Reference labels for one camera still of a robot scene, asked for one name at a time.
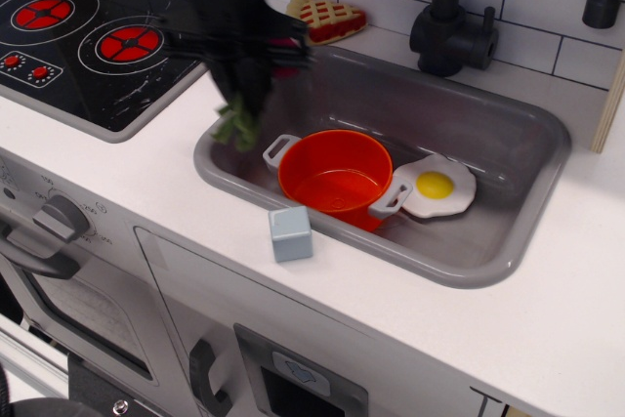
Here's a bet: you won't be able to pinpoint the orange toy pot grey handles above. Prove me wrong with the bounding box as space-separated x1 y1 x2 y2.
263 130 412 231

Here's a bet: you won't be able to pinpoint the toy fried egg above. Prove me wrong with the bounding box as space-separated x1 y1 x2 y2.
394 154 477 219

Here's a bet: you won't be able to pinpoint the grey wooden cube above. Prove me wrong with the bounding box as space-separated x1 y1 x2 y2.
269 206 313 263

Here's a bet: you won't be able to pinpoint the black toy faucet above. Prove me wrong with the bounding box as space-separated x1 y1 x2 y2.
409 0 621 77

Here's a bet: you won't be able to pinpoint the grey cabinet door handle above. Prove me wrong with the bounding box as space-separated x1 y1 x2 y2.
188 339 232 417

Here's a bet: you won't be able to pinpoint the grey oven knob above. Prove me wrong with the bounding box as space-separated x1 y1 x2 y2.
32 194 90 243

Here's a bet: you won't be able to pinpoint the toy oven door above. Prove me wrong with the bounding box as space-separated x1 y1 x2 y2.
1 223 158 388

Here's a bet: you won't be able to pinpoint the toy cherry pie slice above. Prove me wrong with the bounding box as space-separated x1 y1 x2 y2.
286 0 368 46

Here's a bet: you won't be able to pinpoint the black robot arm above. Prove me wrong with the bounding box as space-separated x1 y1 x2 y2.
159 0 309 120

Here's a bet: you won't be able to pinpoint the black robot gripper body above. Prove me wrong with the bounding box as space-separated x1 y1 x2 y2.
163 0 316 71

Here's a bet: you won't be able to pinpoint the grey dishwasher control panel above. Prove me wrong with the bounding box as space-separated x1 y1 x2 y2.
233 324 369 417

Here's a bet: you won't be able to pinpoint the grey oven door handle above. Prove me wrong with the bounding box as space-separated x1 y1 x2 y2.
1 222 80 280

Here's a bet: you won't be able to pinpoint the purple toy beet green leaves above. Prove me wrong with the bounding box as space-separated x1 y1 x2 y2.
211 38 308 152

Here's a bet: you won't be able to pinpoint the black toy stovetop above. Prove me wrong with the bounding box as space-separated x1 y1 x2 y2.
1 0 206 143

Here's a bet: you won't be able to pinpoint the black braided cable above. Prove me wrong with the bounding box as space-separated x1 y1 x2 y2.
0 362 11 413

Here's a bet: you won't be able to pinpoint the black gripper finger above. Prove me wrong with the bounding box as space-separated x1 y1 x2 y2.
208 58 243 104
239 63 272 123

